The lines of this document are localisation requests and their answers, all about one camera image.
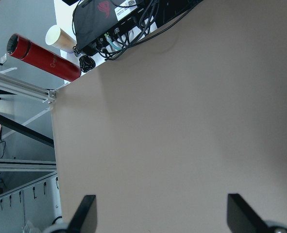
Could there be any aluminium frame rail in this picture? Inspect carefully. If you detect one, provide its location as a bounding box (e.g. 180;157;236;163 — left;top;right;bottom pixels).
0;73;56;103

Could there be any black mini computer box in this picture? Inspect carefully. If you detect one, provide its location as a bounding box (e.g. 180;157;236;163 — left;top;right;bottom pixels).
72;0;160;55

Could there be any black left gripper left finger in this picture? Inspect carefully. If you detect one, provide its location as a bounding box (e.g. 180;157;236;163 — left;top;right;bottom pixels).
66;195;97;233

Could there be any coiled black cable bundle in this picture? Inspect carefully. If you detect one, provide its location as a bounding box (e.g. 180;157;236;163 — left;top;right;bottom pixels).
72;45;96;73

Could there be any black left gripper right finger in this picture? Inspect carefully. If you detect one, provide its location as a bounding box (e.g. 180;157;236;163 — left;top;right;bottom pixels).
226;193;271;233

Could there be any red thermos bottle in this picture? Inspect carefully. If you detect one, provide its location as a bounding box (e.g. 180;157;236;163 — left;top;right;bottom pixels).
6;33;81;82

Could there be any paper cup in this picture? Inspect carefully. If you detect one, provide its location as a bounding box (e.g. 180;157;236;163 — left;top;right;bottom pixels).
45;25;76;53

